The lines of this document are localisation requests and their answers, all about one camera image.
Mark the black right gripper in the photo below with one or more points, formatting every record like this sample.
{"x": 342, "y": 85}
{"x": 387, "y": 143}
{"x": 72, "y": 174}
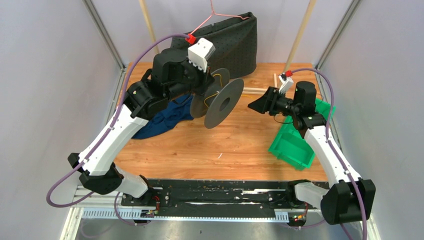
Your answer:
{"x": 267, "y": 102}

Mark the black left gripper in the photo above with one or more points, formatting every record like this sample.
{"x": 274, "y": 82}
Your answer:
{"x": 206, "y": 79}

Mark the black cable spool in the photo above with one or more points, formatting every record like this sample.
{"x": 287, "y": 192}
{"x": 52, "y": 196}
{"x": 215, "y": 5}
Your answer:
{"x": 219, "y": 99}

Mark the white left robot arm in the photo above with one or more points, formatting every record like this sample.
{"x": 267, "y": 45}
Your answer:
{"x": 99, "y": 173}

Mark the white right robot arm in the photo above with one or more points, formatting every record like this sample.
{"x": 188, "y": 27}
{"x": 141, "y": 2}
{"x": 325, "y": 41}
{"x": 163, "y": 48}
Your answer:
{"x": 349, "y": 197}

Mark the blue cloth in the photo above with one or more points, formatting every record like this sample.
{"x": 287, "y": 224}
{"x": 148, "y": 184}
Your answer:
{"x": 177, "y": 111}

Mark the green plastic bin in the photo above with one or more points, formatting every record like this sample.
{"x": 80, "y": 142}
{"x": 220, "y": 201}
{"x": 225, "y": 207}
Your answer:
{"x": 290, "y": 147}

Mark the dark dotted fabric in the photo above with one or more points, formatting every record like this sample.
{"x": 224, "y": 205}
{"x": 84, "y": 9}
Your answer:
{"x": 236, "y": 44}

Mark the wooden frame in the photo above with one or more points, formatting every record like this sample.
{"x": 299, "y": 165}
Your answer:
{"x": 192, "y": 40}

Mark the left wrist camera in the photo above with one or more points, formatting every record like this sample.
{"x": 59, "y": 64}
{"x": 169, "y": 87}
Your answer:
{"x": 200, "y": 52}

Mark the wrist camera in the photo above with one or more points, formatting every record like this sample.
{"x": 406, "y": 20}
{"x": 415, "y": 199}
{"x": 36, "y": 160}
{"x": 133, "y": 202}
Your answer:
{"x": 200, "y": 52}
{"x": 286, "y": 81}

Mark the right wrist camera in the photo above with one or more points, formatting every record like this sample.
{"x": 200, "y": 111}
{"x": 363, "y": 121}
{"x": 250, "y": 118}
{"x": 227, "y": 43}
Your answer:
{"x": 286, "y": 81}

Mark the pink wire hanger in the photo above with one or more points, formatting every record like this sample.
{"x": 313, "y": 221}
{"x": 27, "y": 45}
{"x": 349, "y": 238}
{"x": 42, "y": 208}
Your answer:
{"x": 213, "y": 14}

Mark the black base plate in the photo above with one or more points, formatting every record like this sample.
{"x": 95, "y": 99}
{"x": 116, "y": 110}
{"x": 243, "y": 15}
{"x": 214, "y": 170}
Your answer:
{"x": 215, "y": 197}

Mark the aluminium rail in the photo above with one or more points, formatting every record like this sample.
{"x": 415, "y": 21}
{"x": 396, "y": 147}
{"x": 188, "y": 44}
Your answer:
{"x": 106, "y": 207}

